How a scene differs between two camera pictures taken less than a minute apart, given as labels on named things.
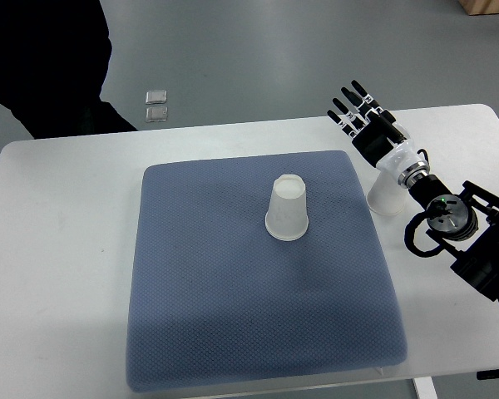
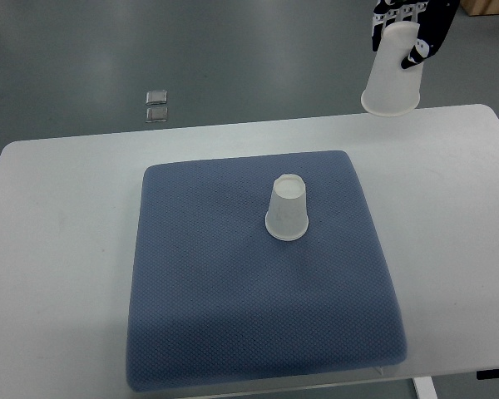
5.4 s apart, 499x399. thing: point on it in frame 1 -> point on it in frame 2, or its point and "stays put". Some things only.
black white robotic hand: [384, 142] -> [436, 19]
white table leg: [426, 388] stays put
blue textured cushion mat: [209, 291] stays put
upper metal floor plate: [156, 96] stays put
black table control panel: [497, 373] stays put
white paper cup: [385, 195] -> [392, 90]
